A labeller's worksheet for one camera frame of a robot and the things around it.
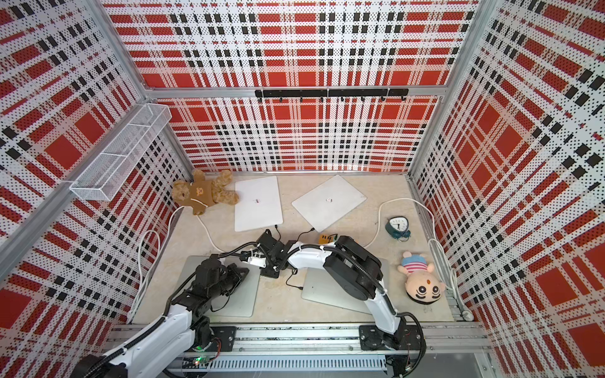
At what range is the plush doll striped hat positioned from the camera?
769 millimetres

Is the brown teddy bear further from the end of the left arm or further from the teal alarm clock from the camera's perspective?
the teal alarm clock

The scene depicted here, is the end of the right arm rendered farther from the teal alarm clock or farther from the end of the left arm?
the teal alarm clock

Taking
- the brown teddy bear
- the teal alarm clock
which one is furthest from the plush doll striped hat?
the brown teddy bear

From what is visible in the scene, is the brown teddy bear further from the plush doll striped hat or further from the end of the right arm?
the plush doll striped hat

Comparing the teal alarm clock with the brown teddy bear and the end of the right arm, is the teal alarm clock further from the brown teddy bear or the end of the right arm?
the brown teddy bear

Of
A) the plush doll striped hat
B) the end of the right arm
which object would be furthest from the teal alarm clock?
the end of the right arm

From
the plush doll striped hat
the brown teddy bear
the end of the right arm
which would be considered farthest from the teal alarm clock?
the brown teddy bear

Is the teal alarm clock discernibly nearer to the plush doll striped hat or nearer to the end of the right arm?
the plush doll striped hat
